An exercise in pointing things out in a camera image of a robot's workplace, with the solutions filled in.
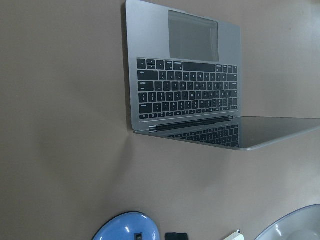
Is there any grey laptop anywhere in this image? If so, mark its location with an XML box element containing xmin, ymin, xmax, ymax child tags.
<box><xmin>125</xmin><ymin>0</ymin><xmax>320</xmax><ymax>151</ymax></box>

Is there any blue desk lamp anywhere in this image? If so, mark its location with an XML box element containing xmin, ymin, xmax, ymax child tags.
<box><xmin>92</xmin><ymin>211</ymin><xmax>161</xmax><ymax>240</ymax></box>

